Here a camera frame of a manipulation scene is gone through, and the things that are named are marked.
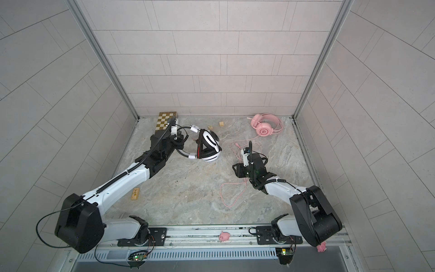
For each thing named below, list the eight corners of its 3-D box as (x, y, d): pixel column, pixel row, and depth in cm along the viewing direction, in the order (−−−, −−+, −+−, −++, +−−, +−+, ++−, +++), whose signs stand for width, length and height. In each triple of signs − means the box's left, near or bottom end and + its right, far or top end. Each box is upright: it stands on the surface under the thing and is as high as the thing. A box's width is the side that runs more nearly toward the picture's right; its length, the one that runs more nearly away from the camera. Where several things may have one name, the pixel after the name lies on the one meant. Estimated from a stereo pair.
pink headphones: (263, 141, 105) (265, 133, 99) (247, 126, 113) (249, 117, 107) (285, 128, 112) (288, 119, 106) (269, 114, 120) (271, 106, 114)
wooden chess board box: (156, 129, 112) (154, 126, 109) (161, 115, 120) (159, 111, 118) (173, 129, 112) (172, 126, 109) (177, 115, 120) (176, 111, 118)
